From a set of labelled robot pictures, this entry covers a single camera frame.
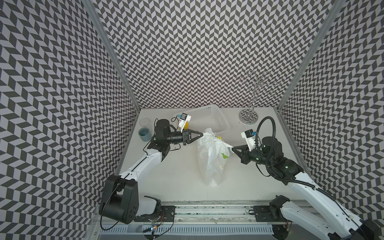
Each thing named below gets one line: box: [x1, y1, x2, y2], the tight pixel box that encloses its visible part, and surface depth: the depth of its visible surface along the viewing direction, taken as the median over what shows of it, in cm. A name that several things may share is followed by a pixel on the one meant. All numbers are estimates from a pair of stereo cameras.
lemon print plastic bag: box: [197, 128, 234, 187], surface depth 72 cm
